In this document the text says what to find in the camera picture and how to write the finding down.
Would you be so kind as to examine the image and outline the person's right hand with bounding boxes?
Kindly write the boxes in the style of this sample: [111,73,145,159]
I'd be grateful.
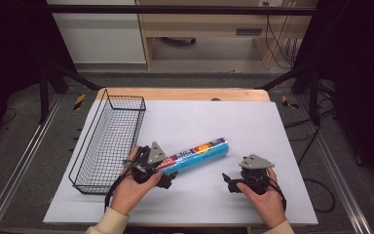
[236,167,287,229]

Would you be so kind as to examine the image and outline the blue toothpaste box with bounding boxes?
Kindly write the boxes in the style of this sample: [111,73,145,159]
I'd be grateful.
[156,136,230,176]

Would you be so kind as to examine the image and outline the wooden desk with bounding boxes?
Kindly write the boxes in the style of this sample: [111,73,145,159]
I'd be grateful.
[135,0,319,70]

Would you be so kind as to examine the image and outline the dark curtain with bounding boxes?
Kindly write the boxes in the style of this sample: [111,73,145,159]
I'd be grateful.
[0,0,78,157]
[291,0,374,199]

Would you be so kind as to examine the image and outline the black wire basket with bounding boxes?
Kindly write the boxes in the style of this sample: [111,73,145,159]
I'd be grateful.
[68,89,147,196]

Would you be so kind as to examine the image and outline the white cabinet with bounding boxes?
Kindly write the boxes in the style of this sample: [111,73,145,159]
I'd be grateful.
[46,0,147,65]

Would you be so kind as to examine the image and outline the white table sheet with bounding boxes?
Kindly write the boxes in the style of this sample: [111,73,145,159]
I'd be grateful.
[42,98,319,227]

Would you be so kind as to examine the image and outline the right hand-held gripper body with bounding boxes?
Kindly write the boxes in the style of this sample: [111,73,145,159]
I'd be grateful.
[238,153,276,196]

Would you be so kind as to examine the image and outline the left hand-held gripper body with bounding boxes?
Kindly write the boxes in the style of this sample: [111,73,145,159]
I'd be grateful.
[123,140,168,185]

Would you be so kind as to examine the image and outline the aluminium floor rail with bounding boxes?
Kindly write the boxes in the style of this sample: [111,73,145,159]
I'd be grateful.
[295,96,374,234]
[0,93,63,234]

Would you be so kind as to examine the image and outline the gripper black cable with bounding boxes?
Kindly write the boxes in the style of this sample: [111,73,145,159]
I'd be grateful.
[267,176,287,213]
[103,164,136,213]

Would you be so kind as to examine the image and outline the yellow black tape marker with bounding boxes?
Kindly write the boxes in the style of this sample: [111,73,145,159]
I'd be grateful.
[280,94,300,110]
[73,93,88,112]

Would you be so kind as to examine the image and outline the person's left hand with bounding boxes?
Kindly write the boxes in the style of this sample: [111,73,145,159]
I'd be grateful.
[109,145,164,216]

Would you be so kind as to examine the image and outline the black frame stand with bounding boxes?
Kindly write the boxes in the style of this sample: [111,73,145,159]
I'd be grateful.
[38,60,102,125]
[258,63,323,127]

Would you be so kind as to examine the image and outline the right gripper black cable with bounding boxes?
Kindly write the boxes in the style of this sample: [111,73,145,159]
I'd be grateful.
[267,176,287,213]

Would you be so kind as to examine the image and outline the black desk cables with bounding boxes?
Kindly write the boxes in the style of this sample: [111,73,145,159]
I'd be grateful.
[261,1,299,70]

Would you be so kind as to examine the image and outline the wooden table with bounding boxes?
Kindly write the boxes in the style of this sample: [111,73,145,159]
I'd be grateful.
[95,87,272,102]

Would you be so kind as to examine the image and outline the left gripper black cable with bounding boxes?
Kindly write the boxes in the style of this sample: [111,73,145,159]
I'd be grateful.
[103,164,136,213]

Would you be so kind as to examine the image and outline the black horizontal frame bar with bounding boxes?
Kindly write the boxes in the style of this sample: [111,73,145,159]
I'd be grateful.
[44,4,318,17]

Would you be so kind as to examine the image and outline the black floor cable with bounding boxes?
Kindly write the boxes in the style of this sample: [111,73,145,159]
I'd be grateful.
[283,106,337,215]

